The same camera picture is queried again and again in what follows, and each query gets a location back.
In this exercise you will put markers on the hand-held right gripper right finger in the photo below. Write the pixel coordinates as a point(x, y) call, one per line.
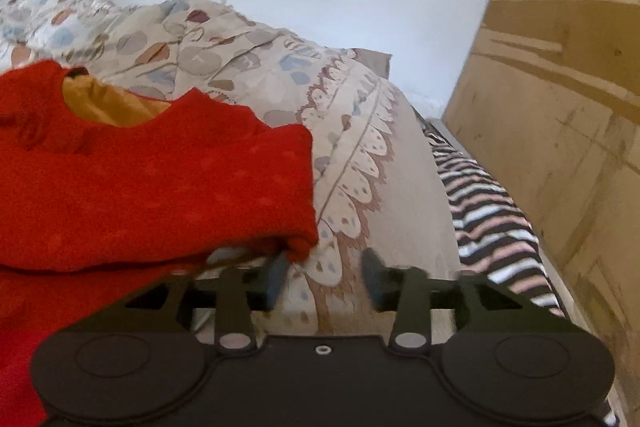
point(372, 274)

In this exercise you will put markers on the striped blanket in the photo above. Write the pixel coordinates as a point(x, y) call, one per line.
point(480, 217)

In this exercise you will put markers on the brown cloth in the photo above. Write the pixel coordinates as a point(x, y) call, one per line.
point(374, 59)

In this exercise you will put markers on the red knit garment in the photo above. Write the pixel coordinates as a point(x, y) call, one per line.
point(150, 187)

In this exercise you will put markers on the floral patterned bedsheet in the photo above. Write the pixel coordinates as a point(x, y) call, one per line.
point(360, 147)

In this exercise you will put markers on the brown wooden board panel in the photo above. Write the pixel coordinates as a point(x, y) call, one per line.
point(560, 107)

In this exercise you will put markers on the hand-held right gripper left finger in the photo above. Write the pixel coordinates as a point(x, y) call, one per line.
point(276, 279)

